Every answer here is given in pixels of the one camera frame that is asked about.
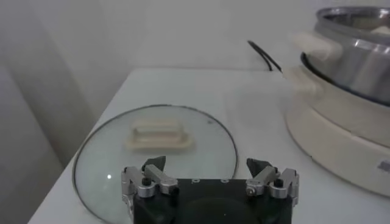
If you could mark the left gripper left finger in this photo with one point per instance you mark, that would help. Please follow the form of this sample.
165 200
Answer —
158 179

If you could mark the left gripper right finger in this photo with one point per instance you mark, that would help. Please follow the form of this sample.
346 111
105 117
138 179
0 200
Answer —
265 179

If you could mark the cream electric cooker base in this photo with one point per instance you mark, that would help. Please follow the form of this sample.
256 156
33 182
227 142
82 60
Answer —
335 143

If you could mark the white table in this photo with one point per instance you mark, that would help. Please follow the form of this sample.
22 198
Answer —
259 100

